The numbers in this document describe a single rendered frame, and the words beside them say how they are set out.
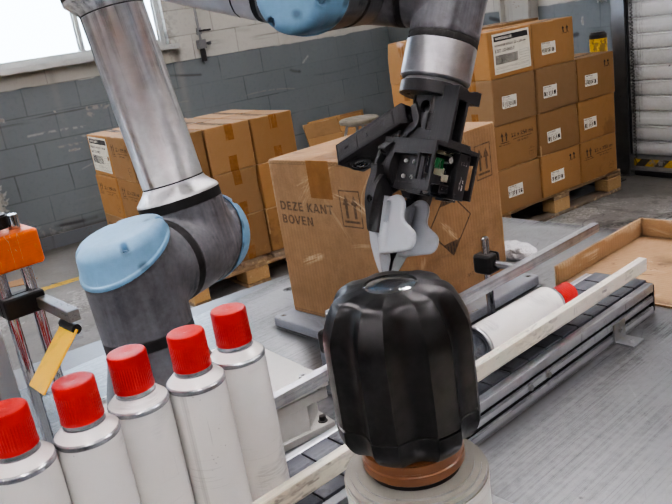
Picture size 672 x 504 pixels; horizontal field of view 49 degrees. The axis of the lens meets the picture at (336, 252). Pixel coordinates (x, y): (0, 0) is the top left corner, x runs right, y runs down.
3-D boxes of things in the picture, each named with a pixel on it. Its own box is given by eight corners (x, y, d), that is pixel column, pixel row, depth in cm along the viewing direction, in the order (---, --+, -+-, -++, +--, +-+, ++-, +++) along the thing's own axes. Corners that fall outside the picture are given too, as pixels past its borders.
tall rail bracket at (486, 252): (521, 353, 106) (511, 243, 102) (480, 342, 112) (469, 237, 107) (534, 344, 108) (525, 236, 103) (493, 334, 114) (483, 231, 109)
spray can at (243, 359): (258, 523, 70) (215, 324, 64) (232, 500, 75) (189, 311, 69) (303, 497, 73) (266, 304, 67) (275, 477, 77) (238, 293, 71)
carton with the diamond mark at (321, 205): (396, 337, 113) (372, 162, 105) (294, 310, 131) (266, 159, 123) (508, 272, 132) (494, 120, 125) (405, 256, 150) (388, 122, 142)
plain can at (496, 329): (490, 332, 90) (583, 278, 103) (457, 324, 94) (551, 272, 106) (493, 371, 92) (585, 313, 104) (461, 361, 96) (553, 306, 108)
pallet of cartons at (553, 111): (499, 242, 421) (480, 33, 388) (401, 224, 488) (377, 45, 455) (625, 190, 485) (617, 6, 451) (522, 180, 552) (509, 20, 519)
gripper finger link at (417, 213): (417, 288, 78) (435, 201, 77) (378, 277, 82) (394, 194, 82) (436, 290, 80) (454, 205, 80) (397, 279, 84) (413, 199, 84)
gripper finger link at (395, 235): (397, 285, 76) (415, 196, 75) (358, 274, 80) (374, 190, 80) (417, 288, 78) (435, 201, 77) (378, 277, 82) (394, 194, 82)
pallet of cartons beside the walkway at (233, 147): (322, 262, 436) (296, 109, 410) (193, 309, 392) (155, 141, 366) (227, 234, 532) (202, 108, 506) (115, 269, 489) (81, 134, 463)
